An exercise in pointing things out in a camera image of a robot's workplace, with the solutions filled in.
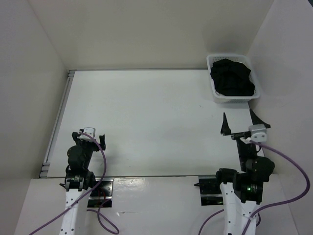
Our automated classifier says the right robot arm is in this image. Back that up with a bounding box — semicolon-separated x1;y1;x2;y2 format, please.
214;111;275;235

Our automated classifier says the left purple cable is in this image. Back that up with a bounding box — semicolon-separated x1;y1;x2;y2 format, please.
28;133;120;235

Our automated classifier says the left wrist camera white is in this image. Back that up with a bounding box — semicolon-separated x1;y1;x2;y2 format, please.
78;127;96;141

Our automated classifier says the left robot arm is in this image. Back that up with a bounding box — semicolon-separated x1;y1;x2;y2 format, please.
60;127;106;235

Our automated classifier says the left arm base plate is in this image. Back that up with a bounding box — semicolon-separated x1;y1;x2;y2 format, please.
88;178;114;209

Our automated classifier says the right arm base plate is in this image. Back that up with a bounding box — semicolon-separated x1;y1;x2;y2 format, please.
194;176;223;206

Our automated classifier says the purple cable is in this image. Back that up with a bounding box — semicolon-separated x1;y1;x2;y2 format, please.
28;133;120;235
197;139;308;235

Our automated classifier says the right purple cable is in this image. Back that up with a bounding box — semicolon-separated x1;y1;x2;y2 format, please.
197;139;308;235

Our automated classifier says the black skirt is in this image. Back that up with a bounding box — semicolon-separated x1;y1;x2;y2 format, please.
210;58;255;97

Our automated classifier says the white plastic basket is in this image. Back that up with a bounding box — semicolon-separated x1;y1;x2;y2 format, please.
206;53;260;103

